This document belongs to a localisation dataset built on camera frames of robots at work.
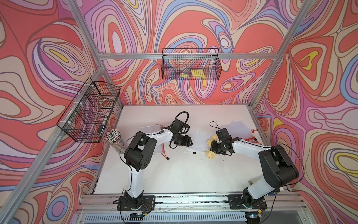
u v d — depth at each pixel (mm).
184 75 822
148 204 724
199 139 984
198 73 902
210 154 891
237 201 721
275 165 456
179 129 800
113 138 791
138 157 518
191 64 973
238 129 1021
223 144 694
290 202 756
